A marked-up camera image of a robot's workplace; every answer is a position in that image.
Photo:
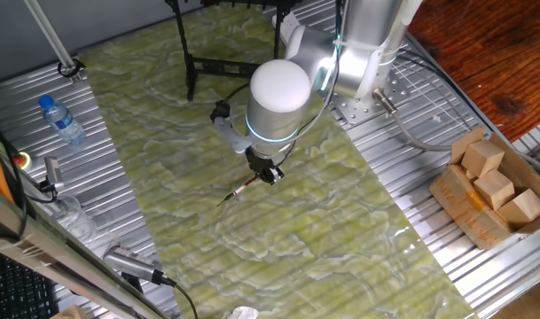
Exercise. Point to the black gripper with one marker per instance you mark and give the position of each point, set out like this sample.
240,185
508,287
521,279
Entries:
260,161

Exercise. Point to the brown calligraphy brush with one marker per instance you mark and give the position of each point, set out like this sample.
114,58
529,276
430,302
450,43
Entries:
240,190

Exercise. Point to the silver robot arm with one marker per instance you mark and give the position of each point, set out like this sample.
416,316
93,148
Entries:
274,111

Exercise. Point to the black pen rack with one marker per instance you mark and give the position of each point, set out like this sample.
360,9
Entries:
190,75

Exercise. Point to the green marble pattern mat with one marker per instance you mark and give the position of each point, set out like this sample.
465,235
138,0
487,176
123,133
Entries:
296,248

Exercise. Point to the crumpled white paper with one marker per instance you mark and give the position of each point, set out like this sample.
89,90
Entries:
243,313

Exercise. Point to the white power strip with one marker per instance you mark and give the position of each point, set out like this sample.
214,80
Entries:
292,20

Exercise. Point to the large brown cardboard box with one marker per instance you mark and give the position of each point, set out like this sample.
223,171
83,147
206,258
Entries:
464,208

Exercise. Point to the light wooden block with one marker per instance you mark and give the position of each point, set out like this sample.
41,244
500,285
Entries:
522,208
495,188
482,157

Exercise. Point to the clear water bottle blue label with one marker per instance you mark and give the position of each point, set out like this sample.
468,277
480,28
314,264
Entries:
63,124

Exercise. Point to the small cardboard box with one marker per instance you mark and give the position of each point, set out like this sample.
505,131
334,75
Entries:
72,313

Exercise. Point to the yellow red emergency button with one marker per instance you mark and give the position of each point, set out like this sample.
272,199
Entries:
22,160

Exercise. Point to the aluminium pole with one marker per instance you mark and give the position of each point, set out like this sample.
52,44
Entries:
52,40

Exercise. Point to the black keyboard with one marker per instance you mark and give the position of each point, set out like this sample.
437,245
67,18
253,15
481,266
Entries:
25,297

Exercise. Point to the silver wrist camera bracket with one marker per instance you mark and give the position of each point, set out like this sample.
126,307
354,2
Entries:
232,137

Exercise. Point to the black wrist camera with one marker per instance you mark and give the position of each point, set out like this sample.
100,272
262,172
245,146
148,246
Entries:
220,113

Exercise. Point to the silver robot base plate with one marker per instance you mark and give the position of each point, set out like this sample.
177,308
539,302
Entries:
354,114

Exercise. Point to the aluminium frame bar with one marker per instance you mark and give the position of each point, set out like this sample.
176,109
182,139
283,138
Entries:
30,239

